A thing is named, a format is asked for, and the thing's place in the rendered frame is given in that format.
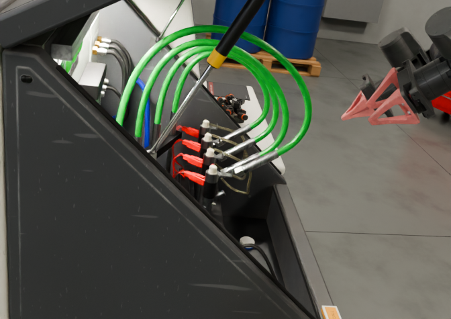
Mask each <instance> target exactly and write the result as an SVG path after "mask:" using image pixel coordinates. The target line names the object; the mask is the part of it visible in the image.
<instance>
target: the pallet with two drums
mask: <svg viewBox="0 0 451 319"><path fill-rule="evenodd" d="M246 2H247V0H215V10H214V14H213V25H217V26H227V27H230V26H231V24H232V22H233V21H234V20H235V18H236V16H237V15H238V14H239V12H240V10H241V9H242V8H243V6H244V5H245V3H246ZM324 2H325V0H265V2H264V3H263V4H262V6H261V8H260V9H259V10H258V12H257V13H256V15H255V16H254V17H253V19H252V21H251V22H250V23H249V25H248V27H247V28H246V29H245V30H244V31H245V32H248V33H249V34H252V35H254V36H256V37H258V38H260V39H261V40H264V41H265V42H267V43H268V44H270V45H271V46H273V47H274V48H275V49H277V50H278V51H279V52H280V53H281V54H282V55H283V56H285V57H286V58H287V59H288V60H289V62H290V63H291V64H292V65H293V66H299V67H305V68H308V70H307V71H308V72H306V71H298V73H299V74H300V75H302V76H309V77H319V74H320V71H321V67H320V65H321V64H320V63H319V62H316V58H315V57H312V56H313V51H314V47H315V41H316V38H317V33H318V31H319V23H320V20H321V15H322V11H323V7H324V5H325V4H324ZM269 3H270V6H269ZM268 8H269V11H268ZM267 15H268V18H267ZM265 26H266V29H265ZM264 30H265V33H264ZM223 35H224V34H220V33H211V34H208V33H206V38H205V39H214V40H221V39H222V37H223ZM263 37H264V39H263ZM235 46H237V47H239V48H241V49H243V50H245V51H246V52H248V53H249V54H251V55H252V56H253V57H255V58H256V59H257V60H259V61H260V62H261V63H262V64H263V65H264V66H265V67H266V68H267V69H268V70H269V71H270V72H272V73H284V74H290V72H289V71H288V70H287V69H276V68H271V66H272V64H281V63H280V62H279V61H278V60H277V59H276V58H275V57H273V56H272V55H271V54H269V53H268V52H267V51H265V50H263V49H262V48H261V47H259V46H257V45H255V44H253V43H251V42H249V41H247V40H244V39H241V38H239V39H238V41H237V42H236V44H235ZM281 65H282V64H281ZM221 66H222V67H228V68H235V69H247V68H246V67H245V66H243V65H242V64H233V63H226V62H223V63H222V65H221ZM247 70H248V69H247Z"/></svg>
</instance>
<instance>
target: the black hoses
mask: <svg viewBox="0 0 451 319"><path fill-rule="evenodd" d="M113 44H117V45H118V46H119V47H120V48H121V49H122V50H123V52H124V53H125V55H126V56H125V55H124V53H123V52H122V51H121V50H120V49H119V48H118V47H117V46H116V45H113ZM108 48H113V49H115V50H116V51H117V52H118V53H119V55H120V56H121V57H122V59H123V61H122V59H121V58H120V56H119V55H118V53H117V52H115V51H113V50H107V52H106V54H112V55H114V57H116V59H117V61H118V62H119V64H120V67H121V73H122V86H121V94H120V92H119V91H118V90H117V89H116V88H115V87H112V86H106V90H112V91H113V92H114V93H115V94H116V95H117V96H118V97H119V99H120V102H121V99H122V96H123V92H124V90H125V87H126V85H127V83H128V81H129V78H130V77H131V71H132V60H131V58H130V54H129V53H128V51H127V50H126V48H125V47H124V46H123V45H122V44H121V43H120V42H119V41H118V40H110V44H109V46H108ZM126 57H127V58H126ZM123 62H124V64H123ZM124 65H125V66H124ZM128 116H129V107H128V105H127V107H126V113H125V116H124V119H123V124H124V122H125V121H126V120H127V118H128Z"/></svg>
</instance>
